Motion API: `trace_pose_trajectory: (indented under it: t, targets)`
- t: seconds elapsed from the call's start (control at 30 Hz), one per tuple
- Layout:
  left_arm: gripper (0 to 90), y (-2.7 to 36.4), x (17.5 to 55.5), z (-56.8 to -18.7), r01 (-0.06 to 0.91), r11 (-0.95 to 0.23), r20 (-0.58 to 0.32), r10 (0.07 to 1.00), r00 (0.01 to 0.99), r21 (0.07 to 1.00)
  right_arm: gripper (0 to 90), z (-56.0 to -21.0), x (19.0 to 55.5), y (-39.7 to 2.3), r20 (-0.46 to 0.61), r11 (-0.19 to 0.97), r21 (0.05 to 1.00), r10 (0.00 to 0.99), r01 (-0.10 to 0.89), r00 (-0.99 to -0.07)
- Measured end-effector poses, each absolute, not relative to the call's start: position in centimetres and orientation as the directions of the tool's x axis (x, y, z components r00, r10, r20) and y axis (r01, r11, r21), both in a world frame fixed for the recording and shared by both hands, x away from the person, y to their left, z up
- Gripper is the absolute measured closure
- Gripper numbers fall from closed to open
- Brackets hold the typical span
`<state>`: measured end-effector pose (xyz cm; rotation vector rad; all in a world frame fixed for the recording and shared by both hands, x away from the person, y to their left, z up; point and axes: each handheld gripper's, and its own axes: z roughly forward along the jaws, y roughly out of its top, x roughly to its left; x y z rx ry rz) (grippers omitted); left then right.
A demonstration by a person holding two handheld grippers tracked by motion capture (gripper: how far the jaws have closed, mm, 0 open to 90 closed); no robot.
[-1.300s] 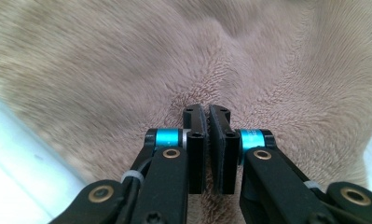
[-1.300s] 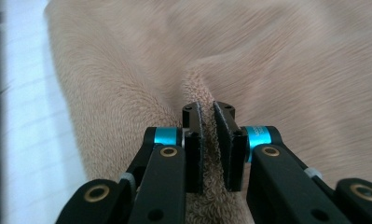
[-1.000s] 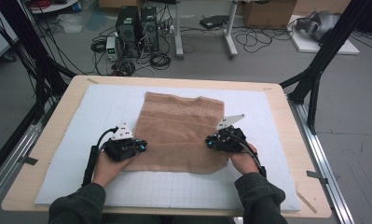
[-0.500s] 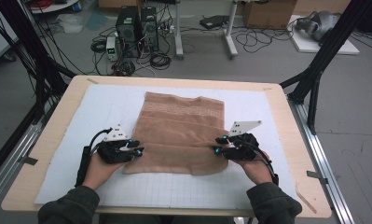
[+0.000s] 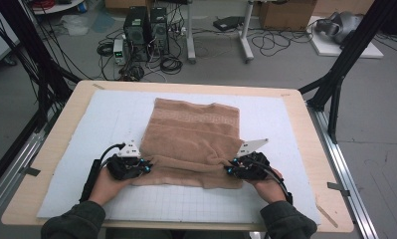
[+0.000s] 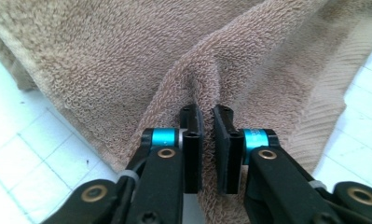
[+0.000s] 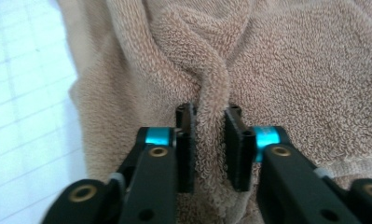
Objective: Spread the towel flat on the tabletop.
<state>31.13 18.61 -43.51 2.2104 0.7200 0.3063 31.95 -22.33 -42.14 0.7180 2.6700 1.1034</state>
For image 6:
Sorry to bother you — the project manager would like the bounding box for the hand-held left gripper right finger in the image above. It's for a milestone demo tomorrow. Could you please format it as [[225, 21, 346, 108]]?
[[212, 104, 282, 196]]

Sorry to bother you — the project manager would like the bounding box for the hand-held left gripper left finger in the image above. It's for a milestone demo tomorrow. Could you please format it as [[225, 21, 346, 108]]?
[[142, 104, 205, 195]]

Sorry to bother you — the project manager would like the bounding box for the brown terry towel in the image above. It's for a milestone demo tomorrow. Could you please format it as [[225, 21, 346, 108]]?
[[0, 0, 372, 224]]

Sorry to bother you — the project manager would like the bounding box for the white grid mat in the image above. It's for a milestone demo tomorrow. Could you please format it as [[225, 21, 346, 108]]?
[[0, 27, 372, 224]]

